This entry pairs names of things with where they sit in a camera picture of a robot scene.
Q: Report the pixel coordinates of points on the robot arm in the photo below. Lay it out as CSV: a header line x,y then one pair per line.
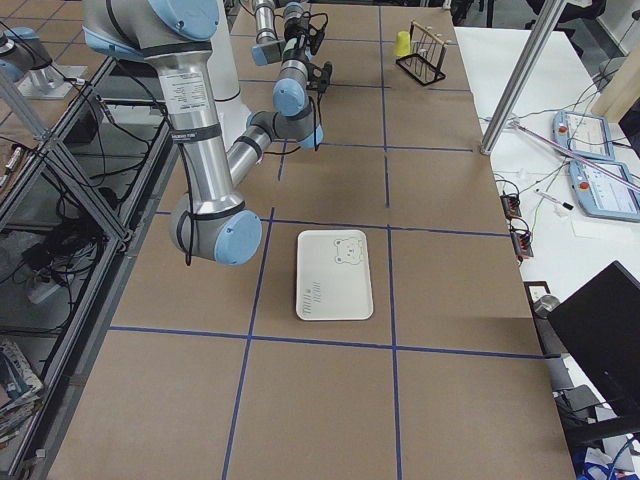
x,y
187,44
268,47

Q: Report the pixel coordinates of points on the cream bear tray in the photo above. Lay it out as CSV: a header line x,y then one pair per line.
x,y
333,281

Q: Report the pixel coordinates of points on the yellow cup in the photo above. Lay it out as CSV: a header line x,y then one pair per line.
x,y
402,45

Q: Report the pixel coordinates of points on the metal cup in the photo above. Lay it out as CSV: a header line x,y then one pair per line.
x,y
544,305

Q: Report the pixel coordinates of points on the black marker pen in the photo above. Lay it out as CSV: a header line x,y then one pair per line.
x,y
547,196

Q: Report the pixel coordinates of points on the grabber reaching stick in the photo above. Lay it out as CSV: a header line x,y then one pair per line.
x,y
573,155

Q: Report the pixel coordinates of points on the lower teach pendant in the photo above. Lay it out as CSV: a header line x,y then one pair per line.
x,y
601,192

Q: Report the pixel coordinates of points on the teach pendant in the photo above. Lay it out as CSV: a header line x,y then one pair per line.
x,y
587,135
601,192

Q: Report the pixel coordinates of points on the upper teach pendant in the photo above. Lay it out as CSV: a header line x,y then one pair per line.
x,y
587,135

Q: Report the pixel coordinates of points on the black laptop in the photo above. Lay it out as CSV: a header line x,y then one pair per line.
x,y
599,327

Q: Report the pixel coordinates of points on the black wire cup rack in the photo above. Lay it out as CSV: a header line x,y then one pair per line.
x,y
428,51

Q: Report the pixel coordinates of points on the aluminium frame post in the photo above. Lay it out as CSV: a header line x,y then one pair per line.
x,y
537,39

